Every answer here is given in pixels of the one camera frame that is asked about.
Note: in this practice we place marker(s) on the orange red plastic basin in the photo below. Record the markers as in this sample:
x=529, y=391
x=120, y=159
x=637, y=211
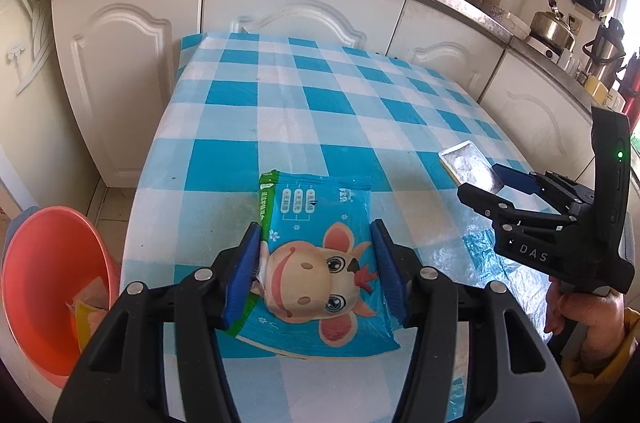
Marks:
x=40, y=283

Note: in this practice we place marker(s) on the steel kettle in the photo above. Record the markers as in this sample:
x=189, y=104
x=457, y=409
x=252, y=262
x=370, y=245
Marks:
x=552, y=30

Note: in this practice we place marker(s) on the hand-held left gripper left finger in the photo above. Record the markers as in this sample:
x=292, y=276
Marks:
x=245, y=273

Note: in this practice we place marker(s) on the yellow wrapper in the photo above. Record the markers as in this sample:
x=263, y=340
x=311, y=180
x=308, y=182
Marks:
x=90, y=313

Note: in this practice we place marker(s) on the patterned white plate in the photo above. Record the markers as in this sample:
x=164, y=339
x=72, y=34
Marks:
x=507, y=23

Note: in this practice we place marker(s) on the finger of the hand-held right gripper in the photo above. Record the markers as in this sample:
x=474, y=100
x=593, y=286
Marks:
x=480, y=198
x=510, y=175

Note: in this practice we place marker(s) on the grey blue container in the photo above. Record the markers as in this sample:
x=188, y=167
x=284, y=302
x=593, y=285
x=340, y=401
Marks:
x=20, y=218

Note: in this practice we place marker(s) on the blue green cartoon wipes packet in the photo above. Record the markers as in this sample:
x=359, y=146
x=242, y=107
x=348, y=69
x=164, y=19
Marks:
x=320, y=213

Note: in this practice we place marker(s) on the red bottle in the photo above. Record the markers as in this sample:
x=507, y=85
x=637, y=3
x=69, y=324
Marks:
x=632, y=78

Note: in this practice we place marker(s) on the blue white checked tablecloth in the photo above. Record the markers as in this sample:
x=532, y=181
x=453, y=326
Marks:
x=240, y=113

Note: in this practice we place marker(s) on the white refrigerator with flower relief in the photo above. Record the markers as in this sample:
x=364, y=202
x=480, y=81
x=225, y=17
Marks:
x=30, y=103

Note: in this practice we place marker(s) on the clear plastic sheet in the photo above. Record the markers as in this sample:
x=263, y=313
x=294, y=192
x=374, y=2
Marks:
x=480, y=253

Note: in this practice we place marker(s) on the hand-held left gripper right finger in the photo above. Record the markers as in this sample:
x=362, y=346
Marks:
x=387, y=273

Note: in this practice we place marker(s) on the person's right hand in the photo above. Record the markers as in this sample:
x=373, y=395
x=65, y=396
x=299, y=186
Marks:
x=595, y=318

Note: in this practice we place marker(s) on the yellow cup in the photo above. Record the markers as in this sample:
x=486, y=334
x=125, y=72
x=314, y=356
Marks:
x=596, y=87

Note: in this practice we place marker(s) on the steel thermos jug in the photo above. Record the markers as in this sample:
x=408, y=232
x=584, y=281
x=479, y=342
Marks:
x=605, y=53

